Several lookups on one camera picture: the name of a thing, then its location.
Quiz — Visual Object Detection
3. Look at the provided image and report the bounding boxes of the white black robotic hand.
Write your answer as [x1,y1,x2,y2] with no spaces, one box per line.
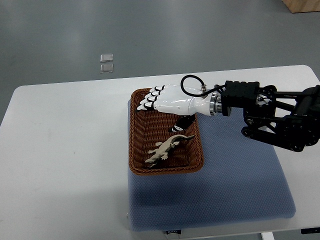
[136,84,222,132]

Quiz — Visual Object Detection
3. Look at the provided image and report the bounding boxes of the dark toy crocodile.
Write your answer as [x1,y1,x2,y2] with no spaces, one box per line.
[144,134,195,168]

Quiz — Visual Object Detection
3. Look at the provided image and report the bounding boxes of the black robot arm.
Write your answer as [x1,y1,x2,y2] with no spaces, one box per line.
[217,80,320,152]

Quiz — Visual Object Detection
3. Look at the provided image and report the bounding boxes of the brown wicker basket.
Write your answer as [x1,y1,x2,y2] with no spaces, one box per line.
[128,88,205,176]

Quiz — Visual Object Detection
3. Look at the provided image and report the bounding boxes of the upper metal floor plate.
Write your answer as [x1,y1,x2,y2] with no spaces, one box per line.
[100,53,114,63]

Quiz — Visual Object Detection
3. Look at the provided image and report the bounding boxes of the blue foam mat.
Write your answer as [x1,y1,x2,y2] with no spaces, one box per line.
[128,88,296,232]

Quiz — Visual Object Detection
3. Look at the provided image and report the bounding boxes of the cardboard box corner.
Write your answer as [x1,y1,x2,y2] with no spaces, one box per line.
[282,0,320,13]

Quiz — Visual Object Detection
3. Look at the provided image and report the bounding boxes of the black table control panel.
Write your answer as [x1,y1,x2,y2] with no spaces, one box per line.
[300,227,320,235]

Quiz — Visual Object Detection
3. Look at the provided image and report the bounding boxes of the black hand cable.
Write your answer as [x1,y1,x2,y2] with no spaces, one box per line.
[180,74,226,97]

